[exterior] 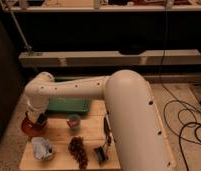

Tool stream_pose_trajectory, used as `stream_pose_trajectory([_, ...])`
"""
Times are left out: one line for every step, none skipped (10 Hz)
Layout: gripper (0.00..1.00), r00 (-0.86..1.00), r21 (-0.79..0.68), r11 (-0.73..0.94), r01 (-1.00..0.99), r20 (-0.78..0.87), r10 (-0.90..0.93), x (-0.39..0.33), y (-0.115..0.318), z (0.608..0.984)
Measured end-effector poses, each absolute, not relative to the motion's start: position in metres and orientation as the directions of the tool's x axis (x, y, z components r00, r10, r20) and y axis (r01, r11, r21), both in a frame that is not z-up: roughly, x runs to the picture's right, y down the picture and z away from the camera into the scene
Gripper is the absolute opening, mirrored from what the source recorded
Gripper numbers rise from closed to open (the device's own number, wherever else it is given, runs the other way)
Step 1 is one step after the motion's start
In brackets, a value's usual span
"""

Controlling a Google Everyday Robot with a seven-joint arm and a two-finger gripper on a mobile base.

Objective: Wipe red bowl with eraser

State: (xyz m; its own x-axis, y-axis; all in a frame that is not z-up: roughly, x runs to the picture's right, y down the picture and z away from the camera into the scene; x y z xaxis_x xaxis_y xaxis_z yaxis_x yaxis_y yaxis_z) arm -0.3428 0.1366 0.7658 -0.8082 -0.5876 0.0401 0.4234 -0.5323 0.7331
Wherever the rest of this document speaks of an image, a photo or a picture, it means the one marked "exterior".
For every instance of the red bowl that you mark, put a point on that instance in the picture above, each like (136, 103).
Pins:
(33, 126)

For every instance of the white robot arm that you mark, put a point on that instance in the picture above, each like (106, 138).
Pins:
(134, 118)

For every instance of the small teal cup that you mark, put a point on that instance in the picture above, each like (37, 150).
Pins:
(73, 121)

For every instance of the green plastic tray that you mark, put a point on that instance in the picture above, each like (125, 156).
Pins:
(68, 106)

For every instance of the brown pine cone bunch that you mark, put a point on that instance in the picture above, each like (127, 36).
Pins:
(77, 150)

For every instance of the black binder clip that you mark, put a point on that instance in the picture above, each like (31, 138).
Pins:
(101, 156)

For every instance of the white lower shelf beam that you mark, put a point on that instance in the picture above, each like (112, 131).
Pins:
(109, 58)

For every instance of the white shelf beam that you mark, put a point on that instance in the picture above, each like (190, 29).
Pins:
(109, 58)
(99, 5)

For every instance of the wooden pallet board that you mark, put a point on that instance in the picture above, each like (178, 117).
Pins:
(92, 132)

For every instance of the white upper shelf beam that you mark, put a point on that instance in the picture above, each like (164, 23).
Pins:
(99, 5)

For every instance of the grey diagonal metal rod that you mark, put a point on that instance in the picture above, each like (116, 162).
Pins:
(15, 31)

